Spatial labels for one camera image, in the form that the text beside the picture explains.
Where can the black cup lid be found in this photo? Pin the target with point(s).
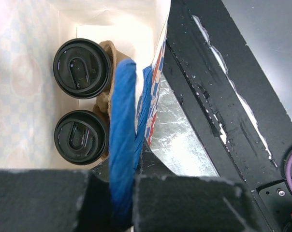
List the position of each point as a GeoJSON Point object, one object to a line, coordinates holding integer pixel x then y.
{"type": "Point", "coordinates": [81, 137]}
{"type": "Point", "coordinates": [80, 68]}

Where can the cardboard cup carrier tray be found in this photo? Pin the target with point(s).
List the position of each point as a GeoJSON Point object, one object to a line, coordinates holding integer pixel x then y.
{"type": "Point", "coordinates": [103, 104]}

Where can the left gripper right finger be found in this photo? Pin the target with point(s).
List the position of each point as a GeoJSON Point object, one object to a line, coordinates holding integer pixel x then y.
{"type": "Point", "coordinates": [150, 165]}

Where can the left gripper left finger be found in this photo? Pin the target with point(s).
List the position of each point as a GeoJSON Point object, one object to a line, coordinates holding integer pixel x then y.
{"type": "Point", "coordinates": [100, 173]}

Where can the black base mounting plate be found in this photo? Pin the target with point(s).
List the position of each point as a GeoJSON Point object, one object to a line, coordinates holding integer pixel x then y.
{"type": "Point", "coordinates": [230, 64]}

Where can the paper takeout bag blue handles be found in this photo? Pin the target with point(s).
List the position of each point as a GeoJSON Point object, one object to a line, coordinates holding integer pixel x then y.
{"type": "Point", "coordinates": [39, 190]}

